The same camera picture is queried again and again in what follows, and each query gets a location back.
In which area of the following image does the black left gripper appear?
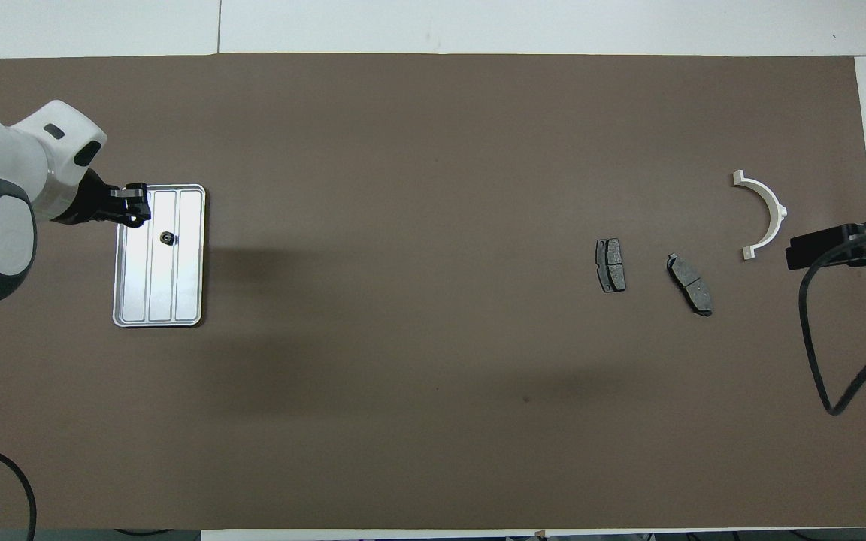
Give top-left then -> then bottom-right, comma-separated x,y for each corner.
53,169 -> 150,229

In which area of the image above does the silver metal tray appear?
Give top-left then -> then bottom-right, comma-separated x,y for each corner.
113,184 -> 207,328

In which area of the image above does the curved dark grey brake pad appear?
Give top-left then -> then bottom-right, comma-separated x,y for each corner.
666,253 -> 713,317

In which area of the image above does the rectangular dark grey brake pad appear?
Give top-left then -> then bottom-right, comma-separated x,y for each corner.
595,238 -> 627,294

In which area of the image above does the brown table mat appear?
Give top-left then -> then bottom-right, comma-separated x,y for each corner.
0,53 -> 866,530

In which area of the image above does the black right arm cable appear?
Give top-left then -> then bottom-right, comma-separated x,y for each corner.
799,225 -> 866,416

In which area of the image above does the white semicircular bracket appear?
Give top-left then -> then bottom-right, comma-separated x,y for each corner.
732,171 -> 789,261

